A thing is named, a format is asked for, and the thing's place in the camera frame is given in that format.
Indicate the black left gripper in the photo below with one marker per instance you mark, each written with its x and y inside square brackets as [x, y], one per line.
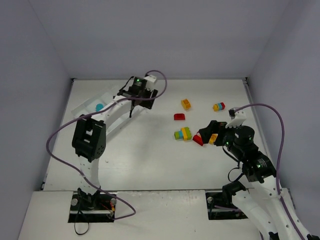
[139, 97]

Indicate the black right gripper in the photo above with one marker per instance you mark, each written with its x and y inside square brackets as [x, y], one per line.
[220, 131]

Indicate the yellow curved lego brick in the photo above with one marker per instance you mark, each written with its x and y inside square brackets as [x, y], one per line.
[213, 139]

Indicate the red curved lego brick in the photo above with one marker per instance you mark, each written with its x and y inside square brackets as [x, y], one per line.
[179, 117]

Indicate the blue oval lego brick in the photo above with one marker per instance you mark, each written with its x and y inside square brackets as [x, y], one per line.
[99, 107]

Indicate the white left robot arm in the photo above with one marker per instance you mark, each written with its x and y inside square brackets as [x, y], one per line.
[90, 135]

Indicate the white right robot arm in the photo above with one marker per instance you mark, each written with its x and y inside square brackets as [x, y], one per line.
[275, 220]

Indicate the red flower lego brick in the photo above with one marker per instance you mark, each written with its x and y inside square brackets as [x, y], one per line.
[198, 139]

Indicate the green blue yellow lego stack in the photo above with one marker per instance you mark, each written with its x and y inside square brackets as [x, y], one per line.
[183, 134]

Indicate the yellow blue red lego stack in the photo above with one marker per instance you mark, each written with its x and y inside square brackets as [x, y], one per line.
[218, 107]

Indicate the yellow square lego brick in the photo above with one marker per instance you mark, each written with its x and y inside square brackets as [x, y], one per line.
[186, 104]

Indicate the clear plastic divided tray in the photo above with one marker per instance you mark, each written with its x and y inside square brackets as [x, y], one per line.
[98, 102]

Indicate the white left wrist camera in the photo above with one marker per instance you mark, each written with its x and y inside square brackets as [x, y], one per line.
[150, 82]

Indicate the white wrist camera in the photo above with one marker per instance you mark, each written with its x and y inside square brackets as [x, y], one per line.
[237, 118]
[150, 82]

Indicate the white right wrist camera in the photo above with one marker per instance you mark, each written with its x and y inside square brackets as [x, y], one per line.
[237, 118]

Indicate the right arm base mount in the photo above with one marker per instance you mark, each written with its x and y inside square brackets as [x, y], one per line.
[218, 209]

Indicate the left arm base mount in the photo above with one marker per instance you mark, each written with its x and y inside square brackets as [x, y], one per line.
[101, 210]

